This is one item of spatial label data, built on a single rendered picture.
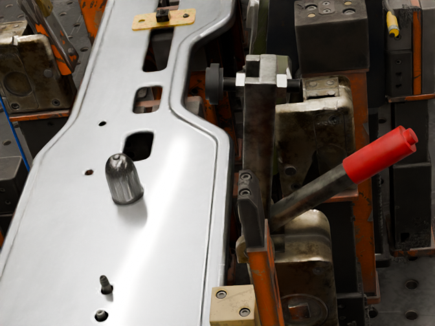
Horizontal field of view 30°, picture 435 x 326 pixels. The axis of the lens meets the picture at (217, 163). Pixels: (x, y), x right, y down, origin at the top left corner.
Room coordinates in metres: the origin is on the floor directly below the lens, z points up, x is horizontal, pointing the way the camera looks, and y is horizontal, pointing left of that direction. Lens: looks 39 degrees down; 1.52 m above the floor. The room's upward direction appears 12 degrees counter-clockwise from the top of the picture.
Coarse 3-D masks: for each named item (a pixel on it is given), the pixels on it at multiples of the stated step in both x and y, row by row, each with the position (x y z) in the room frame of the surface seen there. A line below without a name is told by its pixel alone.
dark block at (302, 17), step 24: (312, 0) 0.72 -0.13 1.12; (336, 0) 0.71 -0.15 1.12; (360, 0) 0.70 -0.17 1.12; (312, 24) 0.68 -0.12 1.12; (336, 24) 0.67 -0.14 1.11; (360, 24) 0.67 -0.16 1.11; (312, 48) 0.68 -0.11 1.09; (336, 48) 0.67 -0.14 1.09; (360, 48) 0.67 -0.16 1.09; (312, 72) 0.68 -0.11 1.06; (336, 72) 0.67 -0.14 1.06; (360, 72) 0.67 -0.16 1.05; (360, 96) 0.67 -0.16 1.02; (360, 120) 0.67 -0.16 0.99; (360, 144) 0.67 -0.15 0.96; (360, 192) 0.67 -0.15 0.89; (360, 216) 0.67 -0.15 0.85; (360, 240) 0.67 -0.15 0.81
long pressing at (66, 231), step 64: (128, 0) 1.04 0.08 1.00; (192, 0) 1.00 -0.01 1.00; (128, 64) 0.87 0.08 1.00; (64, 128) 0.76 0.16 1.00; (128, 128) 0.73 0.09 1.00; (192, 128) 0.71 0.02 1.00; (64, 192) 0.65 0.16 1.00; (192, 192) 0.61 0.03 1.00; (0, 256) 0.57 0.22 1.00; (64, 256) 0.55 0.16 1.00; (128, 256) 0.54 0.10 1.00; (192, 256) 0.52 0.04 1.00; (0, 320) 0.49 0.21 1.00; (64, 320) 0.47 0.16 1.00; (128, 320) 0.46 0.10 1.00; (192, 320) 0.45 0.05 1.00
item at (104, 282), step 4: (100, 276) 0.50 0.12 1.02; (104, 276) 0.50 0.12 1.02; (100, 280) 0.50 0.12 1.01; (104, 280) 0.50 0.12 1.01; (108, 280) 0.50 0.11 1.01; (100, 284) 0.50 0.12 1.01; (104, 284) 0.50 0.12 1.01; (108, 284) 0.50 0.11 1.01; (104, 288) 0.50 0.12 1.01; (108, 288) 0.50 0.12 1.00; (104, 292) 0.50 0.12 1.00; (108, 292) 0.50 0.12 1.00
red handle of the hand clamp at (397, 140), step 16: (400, 128) 0.46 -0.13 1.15; (368, 144) 0.46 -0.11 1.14; (384, 144) 0.45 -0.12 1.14; (400, 144) 0.44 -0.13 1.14; (352, 160) 0.46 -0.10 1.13; (368, 160) 0.45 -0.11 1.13; (384, 160) 0.44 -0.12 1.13; (320, 176) 0.47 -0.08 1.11; (336, 176) 0.46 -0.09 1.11; (352, 176) 0.45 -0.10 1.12; (368, 176) 0.45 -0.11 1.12; (304, 192) 0.46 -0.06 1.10; (320, 192) 0.46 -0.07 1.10; (336, 192) 0.45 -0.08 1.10; (272, 208) 0.47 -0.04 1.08; (288, 208) 0.46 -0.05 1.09; (304, 208) 0.46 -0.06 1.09; (272, 224) 0.46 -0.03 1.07
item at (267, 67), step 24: (216, 72) 0.47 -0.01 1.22; (240, 72) 0.48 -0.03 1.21; (264, 72) 0.46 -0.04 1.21; (216, 96) 0.46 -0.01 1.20; (240, 96) 0.46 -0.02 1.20; (264, 96) 0.45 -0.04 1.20; (264, 120) 0.45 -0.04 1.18; (264, 144) 0.45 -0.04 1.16; (264, 168) 0.45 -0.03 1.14; (264, 192) 0.45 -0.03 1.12
